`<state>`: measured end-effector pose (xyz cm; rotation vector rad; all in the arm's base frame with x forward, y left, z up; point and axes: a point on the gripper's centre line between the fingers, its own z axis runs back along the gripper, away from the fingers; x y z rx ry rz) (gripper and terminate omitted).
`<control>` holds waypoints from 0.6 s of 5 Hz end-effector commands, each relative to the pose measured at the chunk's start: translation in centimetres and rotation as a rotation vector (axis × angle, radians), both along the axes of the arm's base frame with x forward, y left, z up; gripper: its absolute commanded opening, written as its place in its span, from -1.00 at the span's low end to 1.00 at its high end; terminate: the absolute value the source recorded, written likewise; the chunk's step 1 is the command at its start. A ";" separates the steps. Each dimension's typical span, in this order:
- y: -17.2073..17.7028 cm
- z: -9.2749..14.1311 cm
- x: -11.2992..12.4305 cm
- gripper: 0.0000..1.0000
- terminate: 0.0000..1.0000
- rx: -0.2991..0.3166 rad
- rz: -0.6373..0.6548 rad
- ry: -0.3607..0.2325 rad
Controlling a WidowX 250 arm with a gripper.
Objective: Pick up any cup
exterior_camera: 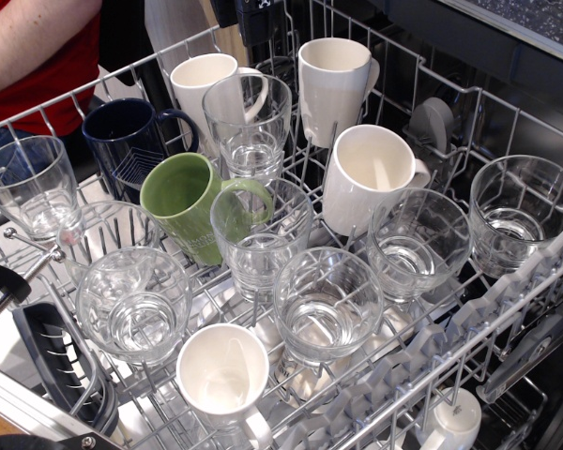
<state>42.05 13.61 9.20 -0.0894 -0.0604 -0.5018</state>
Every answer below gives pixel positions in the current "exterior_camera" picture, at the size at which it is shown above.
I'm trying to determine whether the person forearm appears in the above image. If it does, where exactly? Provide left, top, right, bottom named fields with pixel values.
left=0, top=0, right=102, bottom=91

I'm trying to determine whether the white cup lower rack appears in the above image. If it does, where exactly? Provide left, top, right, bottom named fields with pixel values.
left=416, top=387, right=481, bottom=449

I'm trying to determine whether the tall clear glass centre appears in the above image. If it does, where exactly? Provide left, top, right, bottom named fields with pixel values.
left=210, top=178, right=314, bottom=305

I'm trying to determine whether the tall clear glass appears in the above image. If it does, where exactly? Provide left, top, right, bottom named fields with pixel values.
left=202, top=69, right=293, bottom=185
left=210, top=178, right=314, bottom=305

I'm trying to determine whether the clear glass front centre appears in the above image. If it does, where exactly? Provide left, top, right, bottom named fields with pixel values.
left=273, top=247, right=384, bottom=366

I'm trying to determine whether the green ceramic mug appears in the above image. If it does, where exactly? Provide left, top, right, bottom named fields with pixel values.
left=140, top=153, right=273, bottom=266

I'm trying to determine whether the white mug centre right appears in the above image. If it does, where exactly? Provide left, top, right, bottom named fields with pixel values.
left=322, top=125, right=431, bottom=236

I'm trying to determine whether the tall clear glass back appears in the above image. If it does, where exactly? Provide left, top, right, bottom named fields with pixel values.
left=202, top=69, right=293, bottom=185

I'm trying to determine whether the clear glass right centre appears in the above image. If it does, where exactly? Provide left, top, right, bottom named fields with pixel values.
left=366, top=187, right=472, bottom=305

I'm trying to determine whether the white mug back left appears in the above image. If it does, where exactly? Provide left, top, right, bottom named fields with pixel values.
left=170, top=52, right=269, bottom=158

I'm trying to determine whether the white mug front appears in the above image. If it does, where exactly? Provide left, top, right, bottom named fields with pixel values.
left=176, top=323, right=273, bottom=449

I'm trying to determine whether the tall white mug back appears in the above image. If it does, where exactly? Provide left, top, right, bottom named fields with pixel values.
left=298, top=37, right=380, bottom=148

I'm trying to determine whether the clear glass behind front left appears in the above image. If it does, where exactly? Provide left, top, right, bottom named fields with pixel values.
left=56, top=201, right=163, bottom=285

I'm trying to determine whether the navy blue ceramic mug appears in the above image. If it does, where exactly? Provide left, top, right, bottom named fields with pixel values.
left=82, top=97, right=200, bottom=204

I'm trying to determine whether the grey plastic rack clip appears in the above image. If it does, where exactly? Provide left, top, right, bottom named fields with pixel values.
left=404, top=97, right=455, bottom=158

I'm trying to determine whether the grey plastic tine row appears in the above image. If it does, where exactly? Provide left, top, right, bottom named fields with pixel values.
left=282, top=232, right=563, bottom=449

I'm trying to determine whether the clear glass far right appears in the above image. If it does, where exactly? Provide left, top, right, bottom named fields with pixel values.
left=469, top=155, right=563, bottom=278

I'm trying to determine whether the red shirt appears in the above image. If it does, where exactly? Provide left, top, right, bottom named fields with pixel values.
left=0, top=1, right=100, bottom=136

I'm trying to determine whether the clear glass far left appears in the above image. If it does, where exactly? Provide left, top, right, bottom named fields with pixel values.
left=0, top=136, right=79, bottom=242

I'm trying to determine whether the grey wire dishwasher rack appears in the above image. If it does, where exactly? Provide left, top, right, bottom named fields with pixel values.
left=0, top=1, right=563, bottom=449

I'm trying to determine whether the black robot gripper mount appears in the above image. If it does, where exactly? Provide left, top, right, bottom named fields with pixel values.
left=207, top=0, right=288, bottom=49

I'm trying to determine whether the black handle front left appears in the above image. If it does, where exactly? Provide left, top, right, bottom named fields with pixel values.
left=13, top=302, right=118, bottom=435

